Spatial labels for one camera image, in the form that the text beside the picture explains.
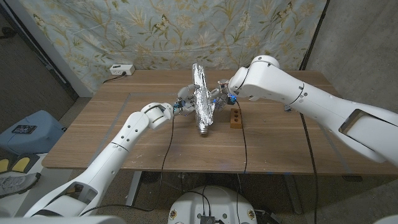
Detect white table leg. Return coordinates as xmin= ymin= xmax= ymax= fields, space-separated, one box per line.
xmin=282 ymin=174 xmax=303 ymax=215
xmin=126 ymin=170 xmax=142 ymax=208

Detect black power strip cord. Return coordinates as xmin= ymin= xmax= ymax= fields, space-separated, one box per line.
xmin=102 ymin=72 xmax=127 ymax=84

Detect black device with screen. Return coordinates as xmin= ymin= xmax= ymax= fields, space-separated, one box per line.
xmin=11 ymin=124 xmax=37 ymax=135

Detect thin black left wrist cable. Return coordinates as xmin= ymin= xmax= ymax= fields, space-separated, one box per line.
xmin=79 ymin=114 xmax=175 ymax=216

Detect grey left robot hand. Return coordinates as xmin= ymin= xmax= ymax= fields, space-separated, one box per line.
xmin=174 ymin=83 xmax=201 ymax=116

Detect aluminum foil roll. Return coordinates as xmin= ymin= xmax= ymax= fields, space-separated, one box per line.
xmin=191 ymin=63 xmax=217 ymax=137

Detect black mat with yellow footprints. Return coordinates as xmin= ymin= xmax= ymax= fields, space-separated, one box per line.
xmin=0 ymin=154 xmax=40 ymax=174

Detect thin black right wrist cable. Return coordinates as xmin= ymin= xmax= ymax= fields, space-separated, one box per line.
xmin=234 ymin=100 xmax=249 ymax=218

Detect grey sneaker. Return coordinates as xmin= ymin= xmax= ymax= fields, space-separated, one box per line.
xmin=0 ymin=172 xmax=42 ymax=198

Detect white power strip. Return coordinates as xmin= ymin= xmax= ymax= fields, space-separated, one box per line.
xmin=109 ymin=64 xmax=136 ymax=77

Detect black backdrop stand pole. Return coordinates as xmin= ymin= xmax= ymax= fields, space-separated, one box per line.
xmin=298 ymin=0 xmax=330 ymax=71

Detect floral printed backdrop cloth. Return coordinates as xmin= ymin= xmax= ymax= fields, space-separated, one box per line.
xmin=18 ymin=0 xmax=327 ymax=94

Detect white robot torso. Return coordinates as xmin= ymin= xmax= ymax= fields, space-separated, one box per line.
xmin=167 ymin=185 xmax=258 ymax=224

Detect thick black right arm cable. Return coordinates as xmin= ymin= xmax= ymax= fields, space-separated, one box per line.
xmin=298 ymin=112 xmax=320 ymax=224

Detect orange three-hole brick block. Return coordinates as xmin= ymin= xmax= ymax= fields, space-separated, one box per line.
xmin=229 ymin=108 xmax=243 ymax=129

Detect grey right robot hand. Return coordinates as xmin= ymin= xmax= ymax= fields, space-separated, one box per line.
xmin=210 ymin=80 xmax=236 ymax=112

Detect blue-grey storage box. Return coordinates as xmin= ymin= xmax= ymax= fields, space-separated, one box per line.
xmin=0 ymin=110 xmax=67 ymax=156

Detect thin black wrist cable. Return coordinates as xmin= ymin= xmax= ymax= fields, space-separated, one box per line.
xmin=234 ymin=100 xmax=249 ymax=218
xmin=79 ymin=114 xmax=175 ymax=216

